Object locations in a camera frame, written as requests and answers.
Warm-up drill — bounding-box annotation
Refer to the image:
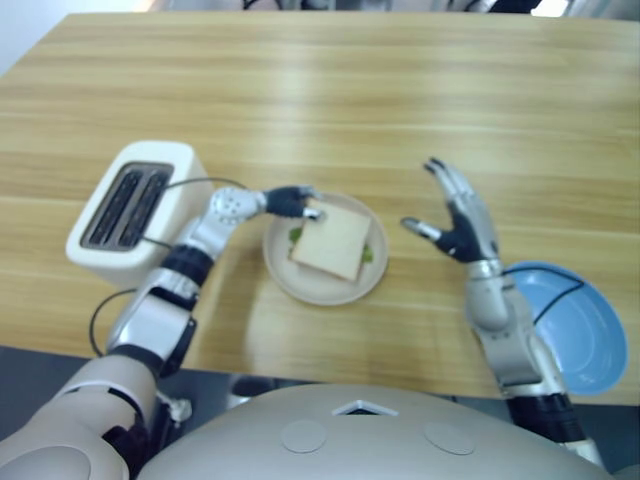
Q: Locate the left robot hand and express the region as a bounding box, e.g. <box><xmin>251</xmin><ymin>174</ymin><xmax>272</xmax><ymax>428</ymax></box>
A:
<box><xmin>263</xmin><ymin>184</ymin><xmax>327</xmax><ymax>223</ymax></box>

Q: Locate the robot body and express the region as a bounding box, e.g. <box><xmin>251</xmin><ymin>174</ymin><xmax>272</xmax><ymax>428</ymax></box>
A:
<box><xmin>133</xmin><ymin>383</ymin><xmax>616</xmax><ymax>480</ymax></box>

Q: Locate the black cable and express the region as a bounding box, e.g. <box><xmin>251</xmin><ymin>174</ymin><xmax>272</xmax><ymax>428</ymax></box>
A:
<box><xmin>88</xmin><ymin>177</ymin><xmax>248</xmax><ymax>359</ymax></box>
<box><xmin>502</xmin><ymin>266</ymin><xmax>584</xmax><ymax>325</ymax></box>

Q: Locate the beige plate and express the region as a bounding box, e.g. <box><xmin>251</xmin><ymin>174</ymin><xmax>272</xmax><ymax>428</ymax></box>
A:
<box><xmin>262</xmin><ymin>191</ymin><xmax>390</xmax><ymax>307</ymax></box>

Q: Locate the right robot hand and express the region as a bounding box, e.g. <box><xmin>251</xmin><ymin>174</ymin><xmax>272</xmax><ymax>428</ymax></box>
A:
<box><xmin>400</xmin><ymin>157</ymin><xmax>502</xmax><ymax>265</ymax></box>

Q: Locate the bread slice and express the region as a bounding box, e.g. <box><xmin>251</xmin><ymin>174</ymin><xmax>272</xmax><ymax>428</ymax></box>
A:
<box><xmin>290</xmin><ymin>197</ymin><xmax>373</xmax><ymax>284</ymax></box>

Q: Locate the green lettuce leaf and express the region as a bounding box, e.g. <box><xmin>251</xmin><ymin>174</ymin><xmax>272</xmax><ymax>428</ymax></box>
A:
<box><xmin>287</xmin><ymin>225</ymin><xmax>375</xmax><ymax>264</ymax></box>

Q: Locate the cream toaster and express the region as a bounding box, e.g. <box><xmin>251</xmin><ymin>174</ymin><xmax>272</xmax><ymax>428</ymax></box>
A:
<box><xmin>65</xmin><ymin>140</ymin><xmax>210</xmax><ymax>288</ymax></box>

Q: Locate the blue plate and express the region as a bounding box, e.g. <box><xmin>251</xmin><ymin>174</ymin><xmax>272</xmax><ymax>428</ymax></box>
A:
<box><xmin>501</xmin><ymin>260</ymin><xmax>629</xmax><ymax>396</ymax></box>

